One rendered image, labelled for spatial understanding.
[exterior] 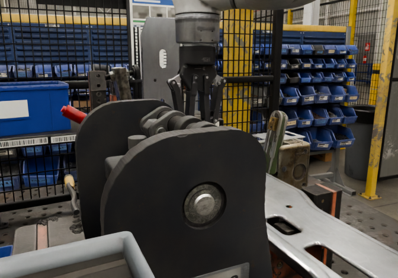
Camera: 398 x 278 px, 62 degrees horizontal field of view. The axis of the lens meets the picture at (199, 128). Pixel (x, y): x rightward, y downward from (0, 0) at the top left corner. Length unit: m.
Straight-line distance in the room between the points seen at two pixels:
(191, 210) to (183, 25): 0.49
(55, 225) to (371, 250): 0.37
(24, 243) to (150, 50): 0.69
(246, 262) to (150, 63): 0.75
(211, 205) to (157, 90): 0.75
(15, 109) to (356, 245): 0.85
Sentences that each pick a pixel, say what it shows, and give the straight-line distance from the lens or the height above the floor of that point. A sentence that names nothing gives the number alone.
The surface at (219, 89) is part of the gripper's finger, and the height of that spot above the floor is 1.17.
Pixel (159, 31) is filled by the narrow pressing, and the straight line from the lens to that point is 0.95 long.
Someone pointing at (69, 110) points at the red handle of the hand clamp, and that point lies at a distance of 0.63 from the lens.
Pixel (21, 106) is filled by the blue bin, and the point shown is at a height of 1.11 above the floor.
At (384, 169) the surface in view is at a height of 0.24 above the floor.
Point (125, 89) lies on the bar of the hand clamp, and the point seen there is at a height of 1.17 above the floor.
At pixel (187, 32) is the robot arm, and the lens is 0.66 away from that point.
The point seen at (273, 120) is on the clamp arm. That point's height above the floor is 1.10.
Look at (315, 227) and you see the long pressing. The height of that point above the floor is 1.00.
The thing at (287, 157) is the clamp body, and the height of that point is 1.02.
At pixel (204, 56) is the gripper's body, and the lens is 0.66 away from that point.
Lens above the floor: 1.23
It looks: 12 degrees down
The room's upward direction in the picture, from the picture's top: straight up
